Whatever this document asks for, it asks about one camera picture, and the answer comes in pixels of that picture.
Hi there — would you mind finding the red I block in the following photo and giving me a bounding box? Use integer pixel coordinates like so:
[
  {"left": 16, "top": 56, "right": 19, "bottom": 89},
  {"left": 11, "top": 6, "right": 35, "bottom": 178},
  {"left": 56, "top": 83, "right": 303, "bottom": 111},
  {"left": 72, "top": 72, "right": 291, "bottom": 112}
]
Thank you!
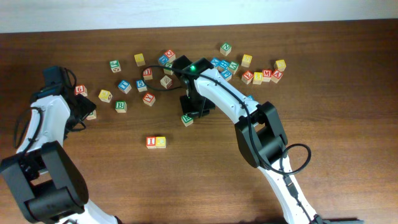
[{"left": 146, "top": 136, "right": 156, "bottom": 149}]

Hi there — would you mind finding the yellow block top left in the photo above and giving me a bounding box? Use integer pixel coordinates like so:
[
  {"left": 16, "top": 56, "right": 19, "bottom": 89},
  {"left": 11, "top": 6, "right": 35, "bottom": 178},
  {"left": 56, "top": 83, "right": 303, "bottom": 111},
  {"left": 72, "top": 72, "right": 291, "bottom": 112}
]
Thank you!
[{"left": 134, "top": 53, "right": 146, "bottom": 67}]

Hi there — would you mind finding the red Y block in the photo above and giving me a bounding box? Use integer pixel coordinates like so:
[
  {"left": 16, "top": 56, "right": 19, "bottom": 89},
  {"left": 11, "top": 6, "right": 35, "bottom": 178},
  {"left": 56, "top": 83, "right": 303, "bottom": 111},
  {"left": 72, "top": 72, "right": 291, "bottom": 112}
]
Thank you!
[{"left": 142, "top": 93, "right": 155, "bottom": 106}]

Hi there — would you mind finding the red E block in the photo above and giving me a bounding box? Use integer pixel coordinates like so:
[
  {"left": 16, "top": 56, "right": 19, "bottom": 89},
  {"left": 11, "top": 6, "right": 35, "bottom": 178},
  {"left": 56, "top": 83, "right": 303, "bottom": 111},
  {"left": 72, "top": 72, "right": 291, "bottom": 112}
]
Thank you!
[{"left": 241, "top": 70, "right": 254, "bottom": 85}]

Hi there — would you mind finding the blue T block left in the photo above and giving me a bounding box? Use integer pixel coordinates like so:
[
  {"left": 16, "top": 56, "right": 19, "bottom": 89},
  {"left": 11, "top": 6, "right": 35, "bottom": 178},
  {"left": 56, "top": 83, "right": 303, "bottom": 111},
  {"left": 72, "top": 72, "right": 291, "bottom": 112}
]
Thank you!
[{"left": 118, "top": 80, "right": 132, "bottom": 94}]

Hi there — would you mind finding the blue D block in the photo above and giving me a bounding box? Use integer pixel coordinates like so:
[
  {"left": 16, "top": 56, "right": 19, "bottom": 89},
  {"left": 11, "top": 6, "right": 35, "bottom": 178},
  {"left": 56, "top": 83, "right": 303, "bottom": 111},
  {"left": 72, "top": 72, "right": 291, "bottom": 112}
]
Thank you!
[{"left": 158, "top": 55, "right": 169, "bottom": 66}]

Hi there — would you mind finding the plain face red-edged block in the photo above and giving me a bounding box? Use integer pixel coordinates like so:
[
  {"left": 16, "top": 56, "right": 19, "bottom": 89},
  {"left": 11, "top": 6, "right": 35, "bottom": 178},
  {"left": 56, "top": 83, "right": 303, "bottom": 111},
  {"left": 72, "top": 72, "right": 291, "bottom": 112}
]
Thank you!
[{"left": 160, "top": 75, "right": 173, "bottom": 89}]

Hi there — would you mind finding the red Q block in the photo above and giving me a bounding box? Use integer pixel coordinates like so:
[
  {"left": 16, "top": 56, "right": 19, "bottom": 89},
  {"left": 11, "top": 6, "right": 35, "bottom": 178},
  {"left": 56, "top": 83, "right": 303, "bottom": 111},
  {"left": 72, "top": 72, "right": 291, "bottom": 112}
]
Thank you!
[{"left": 164, "top": 50, "right": 176, "bottom": 63}]

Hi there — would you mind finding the yellow block top right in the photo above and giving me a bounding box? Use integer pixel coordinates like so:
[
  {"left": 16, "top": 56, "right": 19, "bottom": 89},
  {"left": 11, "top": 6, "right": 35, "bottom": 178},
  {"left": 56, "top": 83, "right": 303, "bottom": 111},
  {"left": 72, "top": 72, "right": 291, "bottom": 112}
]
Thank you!
[{"left": 241, "top": 54, "right": 252, "bottom": 68}]

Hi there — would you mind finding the yellow block far right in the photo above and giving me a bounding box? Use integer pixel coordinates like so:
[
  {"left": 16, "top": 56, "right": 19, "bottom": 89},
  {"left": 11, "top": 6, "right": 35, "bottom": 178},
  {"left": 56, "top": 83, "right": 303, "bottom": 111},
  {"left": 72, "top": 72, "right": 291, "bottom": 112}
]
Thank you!
[{"left": 274, "top": 59, "right": 286, "bottom": 72}]

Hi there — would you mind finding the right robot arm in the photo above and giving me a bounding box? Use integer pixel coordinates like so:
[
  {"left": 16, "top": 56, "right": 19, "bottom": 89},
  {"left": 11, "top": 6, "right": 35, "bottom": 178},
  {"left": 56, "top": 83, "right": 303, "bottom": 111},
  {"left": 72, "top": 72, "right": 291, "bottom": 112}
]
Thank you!
[{"left": 172, "top": 55, "right": 322, "bottom": 223}]

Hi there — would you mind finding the green V block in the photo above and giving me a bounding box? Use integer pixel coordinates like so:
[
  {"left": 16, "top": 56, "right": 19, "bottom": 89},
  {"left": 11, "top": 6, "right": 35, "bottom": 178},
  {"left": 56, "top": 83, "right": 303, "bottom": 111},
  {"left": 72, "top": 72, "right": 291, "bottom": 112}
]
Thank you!
[{"left": 228, "top": 61, "right": 239, "bottom": 75}]

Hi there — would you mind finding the green R block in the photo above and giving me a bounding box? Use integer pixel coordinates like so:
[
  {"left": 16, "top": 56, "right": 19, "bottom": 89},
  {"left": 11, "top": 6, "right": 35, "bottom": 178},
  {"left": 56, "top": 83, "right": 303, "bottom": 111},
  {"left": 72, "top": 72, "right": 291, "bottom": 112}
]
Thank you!
[{"left": 181, "top": 115, "right": 193, "bottom": 127}]

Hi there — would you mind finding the yellow B block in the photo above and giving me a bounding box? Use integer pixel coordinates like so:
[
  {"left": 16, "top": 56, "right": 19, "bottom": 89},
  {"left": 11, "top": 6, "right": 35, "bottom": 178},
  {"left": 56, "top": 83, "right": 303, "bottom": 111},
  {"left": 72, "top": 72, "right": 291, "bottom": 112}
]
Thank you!
[{"left": 252, "top": 72, "right": 263, "bottom": 85}]

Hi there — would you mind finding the red U block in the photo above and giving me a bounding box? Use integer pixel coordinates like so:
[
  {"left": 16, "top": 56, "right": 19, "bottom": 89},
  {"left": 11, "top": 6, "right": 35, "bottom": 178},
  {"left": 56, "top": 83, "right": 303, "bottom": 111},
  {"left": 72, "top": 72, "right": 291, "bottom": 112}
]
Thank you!
[{"left": 142, "top": 68, "right": 153, "bottom": 80}]

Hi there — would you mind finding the red M block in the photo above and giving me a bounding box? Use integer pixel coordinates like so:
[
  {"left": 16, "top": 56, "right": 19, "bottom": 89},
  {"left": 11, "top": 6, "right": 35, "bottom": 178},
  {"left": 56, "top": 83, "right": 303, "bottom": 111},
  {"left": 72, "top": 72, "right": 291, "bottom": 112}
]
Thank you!
[{"left": 262, "top": 70, "right": 272, "bottom": 82}]

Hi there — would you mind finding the green Z block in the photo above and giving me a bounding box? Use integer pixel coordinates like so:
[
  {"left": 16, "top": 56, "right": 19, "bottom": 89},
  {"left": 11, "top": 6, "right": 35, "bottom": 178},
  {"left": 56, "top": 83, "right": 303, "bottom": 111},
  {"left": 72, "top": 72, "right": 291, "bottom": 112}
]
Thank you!
[{"left": 164, "top": 62, "right": 174, "bottom": 75}]

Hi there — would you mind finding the blue X block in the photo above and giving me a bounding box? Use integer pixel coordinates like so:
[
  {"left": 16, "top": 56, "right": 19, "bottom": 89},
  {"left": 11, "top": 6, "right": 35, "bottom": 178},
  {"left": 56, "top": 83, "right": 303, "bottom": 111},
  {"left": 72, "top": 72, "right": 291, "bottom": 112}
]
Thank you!
[{"left": 211, "top": 57, "right": 220, "bottom": 68}]

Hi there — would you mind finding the blue 5 block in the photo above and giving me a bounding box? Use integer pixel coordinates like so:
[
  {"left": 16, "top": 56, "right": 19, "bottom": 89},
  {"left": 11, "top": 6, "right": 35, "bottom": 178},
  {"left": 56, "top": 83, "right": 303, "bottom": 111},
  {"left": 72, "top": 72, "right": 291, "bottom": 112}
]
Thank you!
[{"left": 136, "top": 80, "right": 147, "bottom": 92}]

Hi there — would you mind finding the red 6 block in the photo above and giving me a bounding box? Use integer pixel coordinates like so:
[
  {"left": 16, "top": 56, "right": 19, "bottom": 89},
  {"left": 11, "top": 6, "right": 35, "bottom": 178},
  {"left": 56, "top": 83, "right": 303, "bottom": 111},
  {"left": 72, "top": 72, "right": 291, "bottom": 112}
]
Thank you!
[{"left": 74, "top": 85, "right": 88, "bottom": 96}]

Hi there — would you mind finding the red A block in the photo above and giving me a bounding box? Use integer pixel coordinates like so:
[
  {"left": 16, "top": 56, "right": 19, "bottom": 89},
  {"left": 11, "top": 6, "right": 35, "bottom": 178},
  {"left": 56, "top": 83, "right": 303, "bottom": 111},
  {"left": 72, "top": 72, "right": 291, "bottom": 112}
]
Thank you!
[{"left": 271, "top": 70, "right": 283, "bottom": 83}]

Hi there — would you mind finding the green N block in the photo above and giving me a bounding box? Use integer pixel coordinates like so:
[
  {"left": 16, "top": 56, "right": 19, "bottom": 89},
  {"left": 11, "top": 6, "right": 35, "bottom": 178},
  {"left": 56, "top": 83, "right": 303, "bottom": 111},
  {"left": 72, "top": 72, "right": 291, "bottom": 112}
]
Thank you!
[{"left": 220, "top": 42, "right": 232, "bottom": 56}]

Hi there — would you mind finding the green J block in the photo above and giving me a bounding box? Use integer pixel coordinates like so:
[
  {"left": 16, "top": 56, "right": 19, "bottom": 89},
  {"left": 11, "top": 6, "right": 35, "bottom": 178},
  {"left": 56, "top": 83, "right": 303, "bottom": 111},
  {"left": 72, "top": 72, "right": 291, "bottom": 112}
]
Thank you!
[{"left": 109, "top": 60, "right": 121, "bottom": 73}]

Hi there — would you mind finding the green B block left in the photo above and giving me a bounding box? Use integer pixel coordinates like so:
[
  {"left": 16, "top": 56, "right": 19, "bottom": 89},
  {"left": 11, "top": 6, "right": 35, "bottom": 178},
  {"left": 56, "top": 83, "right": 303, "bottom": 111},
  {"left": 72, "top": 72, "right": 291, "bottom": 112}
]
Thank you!
[{"left": 86, "top": 110, "right": 96, "bottom": 120}]

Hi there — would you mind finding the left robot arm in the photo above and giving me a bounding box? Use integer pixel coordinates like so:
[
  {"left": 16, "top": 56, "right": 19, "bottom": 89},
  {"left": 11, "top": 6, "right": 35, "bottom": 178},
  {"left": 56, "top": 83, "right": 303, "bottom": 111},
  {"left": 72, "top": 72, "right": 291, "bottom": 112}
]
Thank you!
[{"left": 1, "top": 66, "right": 120, "bottom": 224}]

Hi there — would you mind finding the yellow C block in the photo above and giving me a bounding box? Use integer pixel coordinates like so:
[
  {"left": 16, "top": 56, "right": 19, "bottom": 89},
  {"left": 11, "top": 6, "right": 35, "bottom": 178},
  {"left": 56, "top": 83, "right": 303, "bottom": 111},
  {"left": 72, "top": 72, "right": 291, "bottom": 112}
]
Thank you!
[{"left": 155, "top": 136, "right": 167, "bottom": 148}]

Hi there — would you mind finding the blue H block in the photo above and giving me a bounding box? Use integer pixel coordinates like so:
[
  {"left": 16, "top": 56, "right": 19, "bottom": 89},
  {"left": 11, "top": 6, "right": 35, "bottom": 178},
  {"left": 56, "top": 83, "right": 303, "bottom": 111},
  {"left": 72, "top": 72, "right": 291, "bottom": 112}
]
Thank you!
[{"left": 218, "top": 60, "right": 229, "bottom": 72}]

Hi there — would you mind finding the green b block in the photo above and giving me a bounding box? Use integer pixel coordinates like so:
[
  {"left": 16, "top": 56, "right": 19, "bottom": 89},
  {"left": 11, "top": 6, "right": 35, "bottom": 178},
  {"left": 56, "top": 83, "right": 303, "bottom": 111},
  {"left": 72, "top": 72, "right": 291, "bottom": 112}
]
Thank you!
[
  {"left": 115, "top": 101, "right": 127, "bottom": 113},
  {"left": 86, "top": 110, "right": 96, "bottom": 120}
]

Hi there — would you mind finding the blue P block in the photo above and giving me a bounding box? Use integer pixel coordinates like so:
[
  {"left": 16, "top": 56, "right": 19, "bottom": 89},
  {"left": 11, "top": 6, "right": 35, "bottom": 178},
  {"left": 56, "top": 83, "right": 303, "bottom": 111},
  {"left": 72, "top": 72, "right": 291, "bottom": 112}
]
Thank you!
[{"left": 220, "top": 70, "right": 233, "bottom": 82}]

